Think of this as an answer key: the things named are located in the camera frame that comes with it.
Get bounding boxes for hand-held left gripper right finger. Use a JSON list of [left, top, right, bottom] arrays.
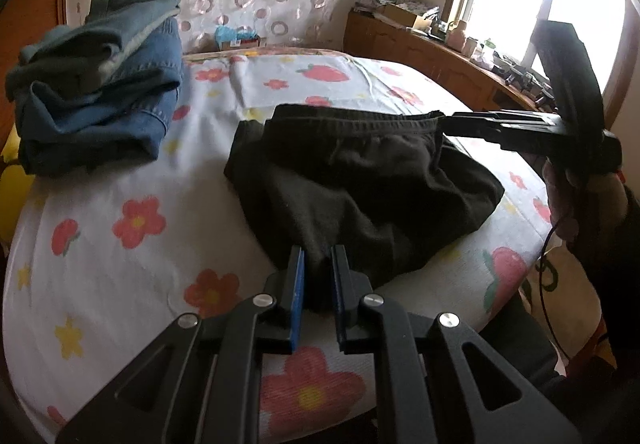
[[330, 244, 577, 444]]

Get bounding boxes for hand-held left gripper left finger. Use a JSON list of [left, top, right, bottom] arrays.
[[55, 245, 307, 444]]

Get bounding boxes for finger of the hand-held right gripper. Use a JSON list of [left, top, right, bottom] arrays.
[[440, 109, 567, 156]]

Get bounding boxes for black pants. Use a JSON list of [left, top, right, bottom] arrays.
[[223, 103, 506, 314]]

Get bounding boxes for person's right forearm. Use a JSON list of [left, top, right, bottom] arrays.
[[565, 183, 640, 380]]

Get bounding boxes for person's right hand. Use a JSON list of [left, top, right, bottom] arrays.
[[542, 161, 629, 246]]

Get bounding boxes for black gadget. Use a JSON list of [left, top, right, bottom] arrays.
[[492, 52, 557, 101]]

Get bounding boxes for pink bottle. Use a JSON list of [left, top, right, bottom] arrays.
[[446, 19, 469, 48]]

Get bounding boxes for wooden cabinet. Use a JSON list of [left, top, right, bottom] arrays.
[[343, 9, 557, 116]]

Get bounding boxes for cardboard box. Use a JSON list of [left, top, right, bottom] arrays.
[[374, 2, 427, 28]]

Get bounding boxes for white flower print sheet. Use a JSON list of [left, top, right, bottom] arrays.
[[2, 52, 557, 444]]

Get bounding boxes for pink floral bed blanket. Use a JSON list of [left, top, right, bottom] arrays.
[[181, 46, 618, 377]]

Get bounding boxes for dark blue folded jeans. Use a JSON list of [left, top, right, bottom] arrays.
[[14, 17, 184, 176]]

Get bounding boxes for box with blue cloth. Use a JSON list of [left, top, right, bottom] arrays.
[[214, 24, 262, 51]]

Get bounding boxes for yellow object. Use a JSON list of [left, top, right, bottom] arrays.
[[0, 133, 37, 246]]

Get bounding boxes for light blue folded jeans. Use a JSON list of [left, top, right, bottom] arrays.
[[5, 0, 182, 101]]

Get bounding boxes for black cable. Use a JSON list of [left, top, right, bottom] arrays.
[[536, 219, 577, 367]]

